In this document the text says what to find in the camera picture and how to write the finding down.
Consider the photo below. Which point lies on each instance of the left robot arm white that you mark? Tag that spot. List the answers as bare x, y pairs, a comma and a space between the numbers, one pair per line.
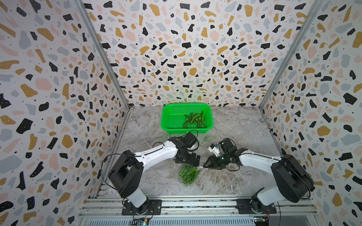
126, 173

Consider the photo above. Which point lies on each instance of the aluminium corner post right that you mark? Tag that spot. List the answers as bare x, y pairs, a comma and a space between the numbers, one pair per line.
316, 6

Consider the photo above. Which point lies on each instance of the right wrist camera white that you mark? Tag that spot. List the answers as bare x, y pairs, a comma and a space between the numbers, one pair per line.
215, 149

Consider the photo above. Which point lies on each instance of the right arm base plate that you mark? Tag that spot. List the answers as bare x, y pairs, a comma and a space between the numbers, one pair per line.
251, 206

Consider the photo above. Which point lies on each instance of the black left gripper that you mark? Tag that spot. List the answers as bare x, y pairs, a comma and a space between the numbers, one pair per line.
193, 162

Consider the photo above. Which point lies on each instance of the green peppers bunch front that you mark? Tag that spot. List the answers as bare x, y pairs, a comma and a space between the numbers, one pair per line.
195, 126

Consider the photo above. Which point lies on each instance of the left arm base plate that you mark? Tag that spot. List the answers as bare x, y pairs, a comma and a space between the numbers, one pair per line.
150, 207

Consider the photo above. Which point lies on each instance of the aluminium corner post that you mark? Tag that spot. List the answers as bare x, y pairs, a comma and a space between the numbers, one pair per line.
98, 47
316, 6

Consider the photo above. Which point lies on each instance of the clear clamshell container back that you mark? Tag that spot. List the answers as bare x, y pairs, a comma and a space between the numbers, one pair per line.
193, 182

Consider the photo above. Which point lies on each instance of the green plastic basket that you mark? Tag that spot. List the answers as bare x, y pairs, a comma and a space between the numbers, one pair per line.
181, 118

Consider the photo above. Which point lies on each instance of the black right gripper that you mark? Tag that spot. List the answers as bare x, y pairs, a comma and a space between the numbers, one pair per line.
211, 160

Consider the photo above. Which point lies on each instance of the green peppers bunch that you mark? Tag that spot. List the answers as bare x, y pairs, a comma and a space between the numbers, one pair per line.
195, 126
195, 118
188, 174

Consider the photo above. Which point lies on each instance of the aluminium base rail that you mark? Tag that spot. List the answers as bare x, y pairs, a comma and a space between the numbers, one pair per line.
193, 206

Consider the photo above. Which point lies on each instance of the aluminium corner post left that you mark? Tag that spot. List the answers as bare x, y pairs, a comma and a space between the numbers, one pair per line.
98, 47

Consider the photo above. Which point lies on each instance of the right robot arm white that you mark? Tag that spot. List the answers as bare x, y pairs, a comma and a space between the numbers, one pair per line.
292, 180

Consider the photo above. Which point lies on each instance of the green peppers bunch back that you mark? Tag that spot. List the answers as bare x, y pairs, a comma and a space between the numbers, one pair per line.
188, 174

